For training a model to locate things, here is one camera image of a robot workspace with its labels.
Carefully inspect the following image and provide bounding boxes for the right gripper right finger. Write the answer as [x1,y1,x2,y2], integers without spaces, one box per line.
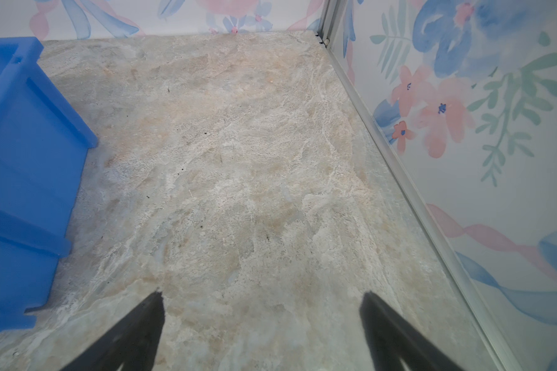
[359,292,462,371]

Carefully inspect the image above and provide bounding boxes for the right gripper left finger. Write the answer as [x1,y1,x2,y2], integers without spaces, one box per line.
[63,291,166,370]

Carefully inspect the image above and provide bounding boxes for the blue plastic bin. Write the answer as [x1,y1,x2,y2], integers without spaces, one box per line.
[0,37,97,332]

